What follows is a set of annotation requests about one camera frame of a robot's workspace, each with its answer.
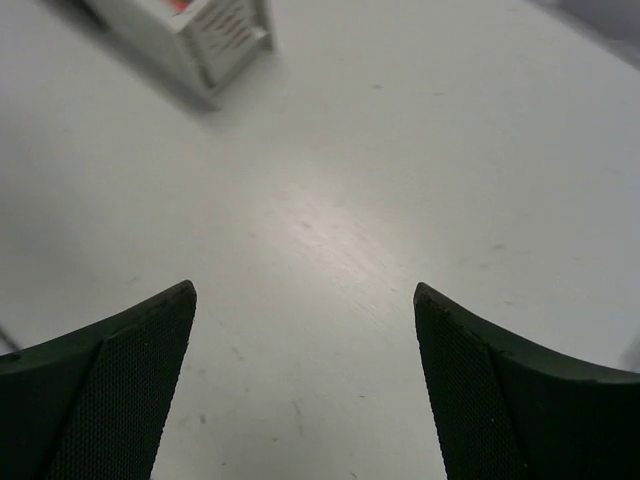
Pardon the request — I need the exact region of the white desk organizer box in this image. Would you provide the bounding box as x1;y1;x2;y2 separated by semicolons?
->
72;0;275;110

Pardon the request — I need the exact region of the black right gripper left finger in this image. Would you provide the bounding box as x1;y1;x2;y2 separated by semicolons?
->
1;280;197;480

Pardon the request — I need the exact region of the orange-pink highlighter pen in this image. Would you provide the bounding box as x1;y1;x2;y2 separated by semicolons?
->
168;0;193;12

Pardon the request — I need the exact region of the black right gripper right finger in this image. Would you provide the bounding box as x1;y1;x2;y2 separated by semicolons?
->
413;283;639;480

